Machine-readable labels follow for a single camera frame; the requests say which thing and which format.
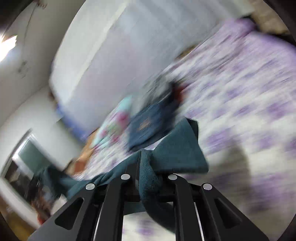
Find dark teal pants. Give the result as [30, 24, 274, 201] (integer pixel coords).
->
[40, 118, 209, 234]

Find orange pillow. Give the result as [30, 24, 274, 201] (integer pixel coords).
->
[65, 138, 94, 176]

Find colourful floral folded blanket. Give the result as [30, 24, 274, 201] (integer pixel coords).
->
[91, 96, 134, 149]

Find folded blue jeans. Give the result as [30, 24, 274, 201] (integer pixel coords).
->
[127, 91, 179, 152]

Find purple floral bedsheet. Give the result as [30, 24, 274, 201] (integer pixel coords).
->
[76, 18, 296, 241]

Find white mosquito net curtain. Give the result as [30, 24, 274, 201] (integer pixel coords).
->
[50, 1, 253, 139]

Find bright ceiling lamp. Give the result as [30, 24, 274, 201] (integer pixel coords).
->
[0, 35, 17, 61]

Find dark window with frame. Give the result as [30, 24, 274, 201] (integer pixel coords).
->
[1, 129, 53, 206]

